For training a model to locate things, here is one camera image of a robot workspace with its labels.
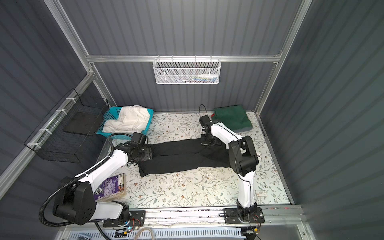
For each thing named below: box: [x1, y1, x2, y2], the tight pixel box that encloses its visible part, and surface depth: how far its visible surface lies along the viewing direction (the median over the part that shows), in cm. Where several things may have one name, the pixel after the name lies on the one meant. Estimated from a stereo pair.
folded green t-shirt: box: [210, 104, 254, 133], surface depth 113 cm
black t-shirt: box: [138, 138, 231, 178], surface depth 94 cm
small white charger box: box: [255, 189, 268, 197], surface depth 82 cm
